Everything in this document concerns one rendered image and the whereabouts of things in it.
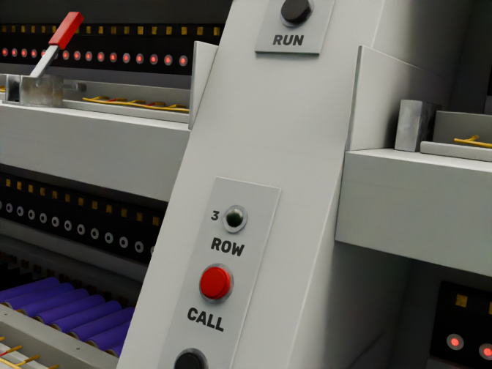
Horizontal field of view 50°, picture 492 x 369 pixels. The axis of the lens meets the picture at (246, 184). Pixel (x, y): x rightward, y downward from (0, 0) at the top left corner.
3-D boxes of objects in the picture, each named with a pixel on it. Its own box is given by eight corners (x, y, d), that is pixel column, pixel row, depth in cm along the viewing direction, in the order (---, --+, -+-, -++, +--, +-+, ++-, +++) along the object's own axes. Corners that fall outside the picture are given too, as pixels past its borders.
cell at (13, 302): (75, 303, 49) (11, 325, 43) (61, 298, 50) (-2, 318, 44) (75, 285, 48) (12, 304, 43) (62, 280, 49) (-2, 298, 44)
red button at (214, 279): (221, 302, 25) (230, 270, 26) (195, 293, 26) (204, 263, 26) (230, 304, 26) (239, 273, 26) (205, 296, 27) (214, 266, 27)
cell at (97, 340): (157, 337, 43) (97, 367, 38) (141, 331, 44) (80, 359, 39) (159, 317, 43) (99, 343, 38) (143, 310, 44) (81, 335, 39)
